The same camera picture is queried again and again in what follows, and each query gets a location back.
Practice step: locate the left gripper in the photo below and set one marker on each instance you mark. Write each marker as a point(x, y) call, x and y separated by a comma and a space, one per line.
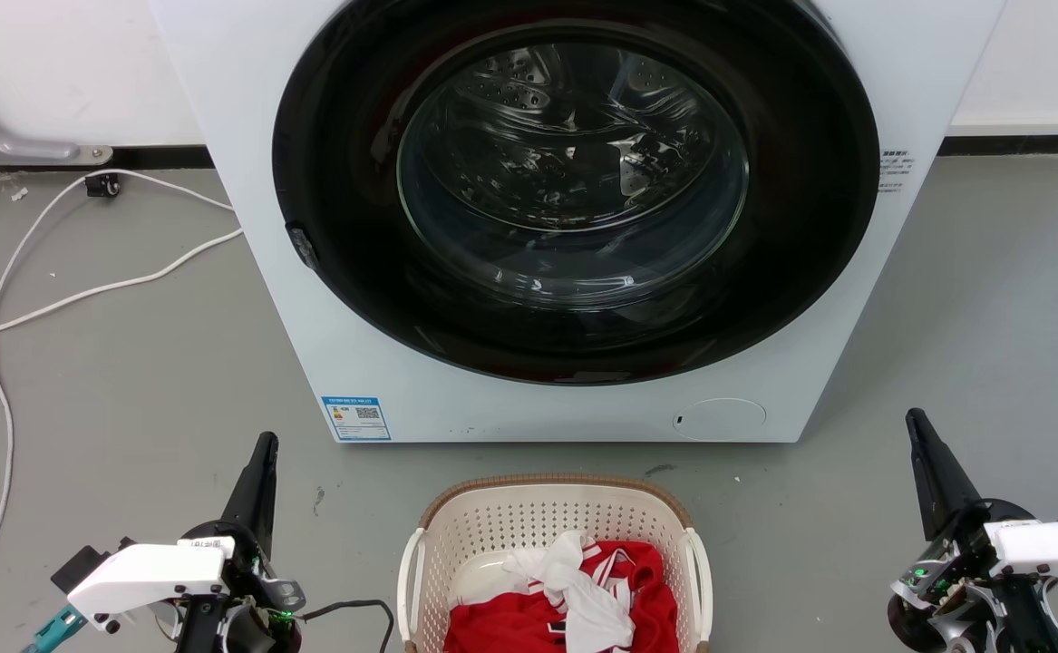
point(247, 580)

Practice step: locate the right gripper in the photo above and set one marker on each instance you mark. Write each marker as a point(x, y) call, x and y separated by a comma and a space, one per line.
point(964, 580)

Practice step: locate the beige plastic laundry basket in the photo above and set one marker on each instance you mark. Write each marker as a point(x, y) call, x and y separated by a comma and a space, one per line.
point(528, 517)

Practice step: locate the blue energy label sticker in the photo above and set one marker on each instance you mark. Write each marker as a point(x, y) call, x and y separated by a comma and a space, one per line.
point(355, 418)

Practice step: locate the white front-load washing machine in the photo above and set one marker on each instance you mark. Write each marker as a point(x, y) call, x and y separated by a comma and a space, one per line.
point(311, 363)

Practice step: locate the round white filter cover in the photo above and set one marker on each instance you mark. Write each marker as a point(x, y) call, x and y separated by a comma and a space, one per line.
point(721, 420)

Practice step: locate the teal connector clip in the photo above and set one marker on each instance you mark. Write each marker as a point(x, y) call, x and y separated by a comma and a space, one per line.
point(53, 630)

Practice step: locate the red garment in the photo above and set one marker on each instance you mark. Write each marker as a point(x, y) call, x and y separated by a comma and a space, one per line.
point(492, 628)

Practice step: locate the small text sticker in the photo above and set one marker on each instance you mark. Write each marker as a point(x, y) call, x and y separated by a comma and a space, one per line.
point(895, 170)

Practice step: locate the small black floor plug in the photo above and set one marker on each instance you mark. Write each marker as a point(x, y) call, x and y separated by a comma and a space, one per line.
point(102, 185)

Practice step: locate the white garment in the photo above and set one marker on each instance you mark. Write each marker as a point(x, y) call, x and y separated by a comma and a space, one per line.
point(594, 618)

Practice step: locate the black round washer door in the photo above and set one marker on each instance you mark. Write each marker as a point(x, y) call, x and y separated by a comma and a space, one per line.
point(347, 136)

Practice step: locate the steel washer drum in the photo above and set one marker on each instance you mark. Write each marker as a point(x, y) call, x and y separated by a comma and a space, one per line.
point(574, 109)

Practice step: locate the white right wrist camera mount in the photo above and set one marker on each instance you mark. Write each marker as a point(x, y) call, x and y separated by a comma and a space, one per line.
point(1050, 544)

